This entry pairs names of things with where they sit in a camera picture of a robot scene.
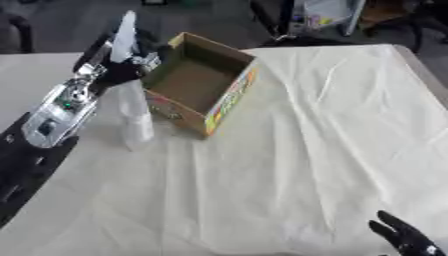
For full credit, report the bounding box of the tan cardboard box colourful print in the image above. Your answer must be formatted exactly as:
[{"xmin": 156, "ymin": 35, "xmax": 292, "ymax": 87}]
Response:
[{"xmin": 140, "ymin": 31, "xmax": 261, "ymax": 138}]

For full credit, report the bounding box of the black chair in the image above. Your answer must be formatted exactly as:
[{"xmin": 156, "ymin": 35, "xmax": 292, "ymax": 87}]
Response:
[{"xmin": 250, "ymin": 0, "xmax": 359, "ymax": 48}]

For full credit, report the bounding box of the dark chair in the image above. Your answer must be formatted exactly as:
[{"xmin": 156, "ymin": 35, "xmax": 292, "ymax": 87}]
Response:
[{"xmin": 0, "ymin": 12, "xmax": 35, "ymax": 54}]

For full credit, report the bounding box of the white plastic bottle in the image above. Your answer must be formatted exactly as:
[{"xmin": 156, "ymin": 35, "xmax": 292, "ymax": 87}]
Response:
[{"xmin": 108, "ymin": 9, "xmax": 158, "ymax": 152}]

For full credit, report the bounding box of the white bag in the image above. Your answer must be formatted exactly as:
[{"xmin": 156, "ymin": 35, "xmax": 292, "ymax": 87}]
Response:
[{"xmin": 290, "ymin": 0, "xmax": 370, "ymax": 37}]

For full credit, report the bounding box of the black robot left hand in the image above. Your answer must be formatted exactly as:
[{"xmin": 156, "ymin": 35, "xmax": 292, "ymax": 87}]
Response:
[{"xmin": 71, "ymin": 29, "xmax": 165, "ymax": 98}]

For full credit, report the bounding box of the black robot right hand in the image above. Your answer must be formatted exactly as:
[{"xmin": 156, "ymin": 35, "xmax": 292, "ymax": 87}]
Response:
[{"xmin": 367, "ymin": 209, "xmax": 448, "ymax": 256}]

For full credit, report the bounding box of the brown wooden chair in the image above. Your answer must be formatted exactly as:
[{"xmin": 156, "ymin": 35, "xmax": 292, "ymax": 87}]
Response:
[{"xmin": 357, "ymin": 0, "xmax": 448, "ymax": 54}]

